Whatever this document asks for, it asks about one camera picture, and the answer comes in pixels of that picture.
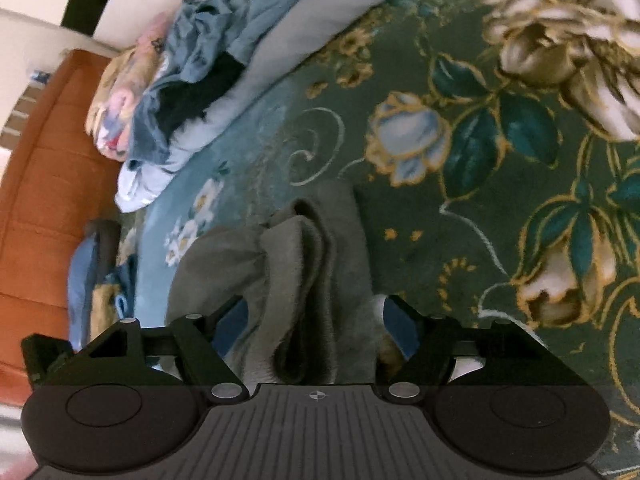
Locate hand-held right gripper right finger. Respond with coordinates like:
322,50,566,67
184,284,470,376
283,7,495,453
377,294,547,404

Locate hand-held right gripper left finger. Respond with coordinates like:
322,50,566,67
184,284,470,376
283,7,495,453
82,294,251,404

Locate grey pants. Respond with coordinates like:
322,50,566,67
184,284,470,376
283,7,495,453
164,180,417,387

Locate folded yellow towel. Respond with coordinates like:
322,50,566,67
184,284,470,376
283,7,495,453
89,282,127,333

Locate folded dark blue garment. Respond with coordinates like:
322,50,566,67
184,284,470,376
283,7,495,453
106,254,139,307

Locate folded grey garment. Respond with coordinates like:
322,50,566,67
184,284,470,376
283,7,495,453
82,217,124,273

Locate teal floral bed blanket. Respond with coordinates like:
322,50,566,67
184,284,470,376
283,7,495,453
112,0,640,478

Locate black garment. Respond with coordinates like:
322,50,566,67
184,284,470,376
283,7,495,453
154,51,247,135

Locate grey slatted panel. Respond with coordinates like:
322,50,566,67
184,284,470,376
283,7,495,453
0,82,45,150

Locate pastel folded blanket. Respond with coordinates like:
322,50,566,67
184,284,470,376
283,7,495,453
84,11,171,164

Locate light blue floral quilt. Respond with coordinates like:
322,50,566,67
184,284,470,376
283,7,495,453
114,0,468,214

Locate light blue striped-cuff garment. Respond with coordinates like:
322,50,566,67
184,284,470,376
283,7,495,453
162,0,346,88

